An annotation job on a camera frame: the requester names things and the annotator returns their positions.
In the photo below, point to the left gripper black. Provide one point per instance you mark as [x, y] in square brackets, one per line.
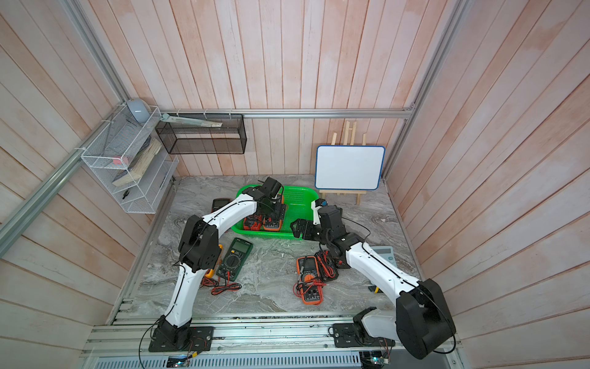
[282, 207]

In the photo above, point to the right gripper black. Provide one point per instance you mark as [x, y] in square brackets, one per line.
[302, 223]

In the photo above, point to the orange Victor multimeter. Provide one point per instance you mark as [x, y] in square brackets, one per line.
[272, 224]

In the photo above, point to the orange multimeter front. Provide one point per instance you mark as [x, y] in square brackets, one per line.
[309, 284]

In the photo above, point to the red Delixi multimeter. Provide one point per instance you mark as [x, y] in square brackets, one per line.
[253, 223]

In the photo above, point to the dark red DT9205A multimeter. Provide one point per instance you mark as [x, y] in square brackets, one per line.
[219, 203]

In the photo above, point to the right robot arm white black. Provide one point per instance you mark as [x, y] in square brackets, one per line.
[421, 320]

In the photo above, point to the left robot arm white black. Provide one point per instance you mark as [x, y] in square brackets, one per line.
[199, 252]

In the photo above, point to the green plastic basket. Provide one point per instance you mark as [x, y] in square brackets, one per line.
[298, 201]

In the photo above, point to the black multimeter face down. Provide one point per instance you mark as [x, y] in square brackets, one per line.
[326, 265]

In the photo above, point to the green DT9205A multimeter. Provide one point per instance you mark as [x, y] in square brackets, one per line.
[234, 259]

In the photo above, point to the yellow multimeter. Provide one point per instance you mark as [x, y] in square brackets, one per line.
[211, 272]

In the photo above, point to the grey desk calculator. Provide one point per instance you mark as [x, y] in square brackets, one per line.
[386, 252]

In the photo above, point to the grey computer mouse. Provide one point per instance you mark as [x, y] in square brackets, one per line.
[139, 109]

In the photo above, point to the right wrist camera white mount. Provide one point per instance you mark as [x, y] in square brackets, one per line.
[316, 206]

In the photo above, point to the small whiteboard blue frame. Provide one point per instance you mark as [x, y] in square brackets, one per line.
[343, 167]

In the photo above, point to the black mesh wall basket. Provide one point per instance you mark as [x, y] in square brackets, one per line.
[203, 133]

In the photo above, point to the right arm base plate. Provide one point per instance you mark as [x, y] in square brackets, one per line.
[348, 335]

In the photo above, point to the white wire wall shelf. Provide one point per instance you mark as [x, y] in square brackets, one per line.
[113, 150]

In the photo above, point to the aluminium wall rail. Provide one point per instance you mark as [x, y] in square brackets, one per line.
[300, 113]

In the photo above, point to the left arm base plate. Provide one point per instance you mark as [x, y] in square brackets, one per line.
[190, 339]

